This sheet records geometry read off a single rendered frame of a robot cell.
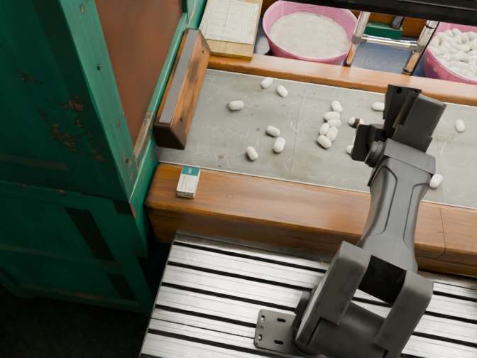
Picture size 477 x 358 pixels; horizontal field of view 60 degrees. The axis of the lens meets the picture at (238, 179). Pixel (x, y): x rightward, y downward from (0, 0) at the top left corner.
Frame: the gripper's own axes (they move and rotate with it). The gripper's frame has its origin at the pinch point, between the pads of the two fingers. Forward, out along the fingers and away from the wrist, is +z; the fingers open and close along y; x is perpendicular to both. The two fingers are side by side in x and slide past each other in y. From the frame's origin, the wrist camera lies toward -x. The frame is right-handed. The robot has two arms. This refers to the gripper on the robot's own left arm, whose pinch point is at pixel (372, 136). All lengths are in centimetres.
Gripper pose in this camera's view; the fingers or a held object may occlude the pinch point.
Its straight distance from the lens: 85.5
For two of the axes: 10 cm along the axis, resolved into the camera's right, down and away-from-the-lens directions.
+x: -1.3, 9.5, 3.0
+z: 0.8, -2.9, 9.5
